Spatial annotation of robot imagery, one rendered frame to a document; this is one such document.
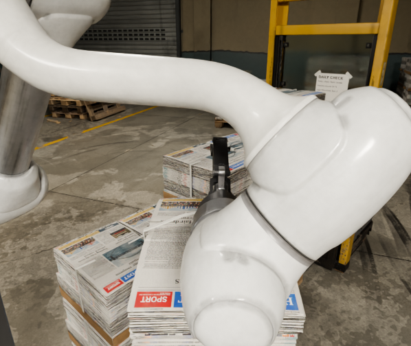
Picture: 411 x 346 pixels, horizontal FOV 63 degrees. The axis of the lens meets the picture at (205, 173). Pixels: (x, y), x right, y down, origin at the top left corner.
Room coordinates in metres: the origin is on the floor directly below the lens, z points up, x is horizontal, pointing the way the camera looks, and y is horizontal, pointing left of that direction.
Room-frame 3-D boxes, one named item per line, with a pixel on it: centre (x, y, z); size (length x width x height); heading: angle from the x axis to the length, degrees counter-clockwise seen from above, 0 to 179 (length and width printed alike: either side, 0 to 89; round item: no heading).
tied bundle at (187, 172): (1.47, -0.03, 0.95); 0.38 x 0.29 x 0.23; 49
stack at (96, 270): (1.38, 0.05, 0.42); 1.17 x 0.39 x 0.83; 138
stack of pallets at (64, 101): (7.68, 2.75, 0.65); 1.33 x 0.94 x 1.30; 163
